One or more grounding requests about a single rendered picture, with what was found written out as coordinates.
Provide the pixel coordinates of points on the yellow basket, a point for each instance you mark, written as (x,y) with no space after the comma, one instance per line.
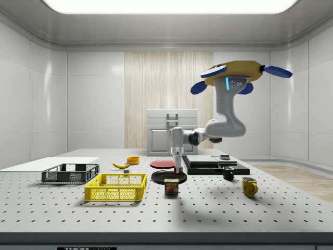
(114,194)

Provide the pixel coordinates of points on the black mug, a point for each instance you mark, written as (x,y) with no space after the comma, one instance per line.
(228,174)

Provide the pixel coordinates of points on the banana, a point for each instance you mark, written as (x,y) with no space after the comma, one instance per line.
(121,165)

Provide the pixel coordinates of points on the yellow bowl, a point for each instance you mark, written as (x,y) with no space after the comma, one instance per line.
(133,160)

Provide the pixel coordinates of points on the black plate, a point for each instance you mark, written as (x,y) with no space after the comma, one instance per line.
(160,177)

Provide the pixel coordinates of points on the dark grey basket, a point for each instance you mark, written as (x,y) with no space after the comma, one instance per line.
(67,177)

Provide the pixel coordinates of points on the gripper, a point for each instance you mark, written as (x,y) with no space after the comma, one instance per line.
(177,160)

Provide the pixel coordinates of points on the white board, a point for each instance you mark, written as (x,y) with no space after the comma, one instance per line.
(39,162)

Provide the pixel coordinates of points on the yellow mug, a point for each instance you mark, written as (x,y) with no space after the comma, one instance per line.
(248,188)

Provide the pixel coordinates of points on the black stove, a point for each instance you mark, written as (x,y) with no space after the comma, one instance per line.
(205,166)

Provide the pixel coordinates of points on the red plate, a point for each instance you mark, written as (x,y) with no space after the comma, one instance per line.
(162,164)

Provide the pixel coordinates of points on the puzzle cube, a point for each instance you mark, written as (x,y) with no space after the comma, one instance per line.
(178,174)

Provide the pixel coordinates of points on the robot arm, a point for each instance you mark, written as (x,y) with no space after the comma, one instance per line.
(229,114)

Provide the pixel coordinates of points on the white cabinet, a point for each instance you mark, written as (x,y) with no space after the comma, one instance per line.
(161,140)

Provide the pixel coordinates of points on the flat-sided can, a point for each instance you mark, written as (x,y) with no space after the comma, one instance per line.
(171,186)

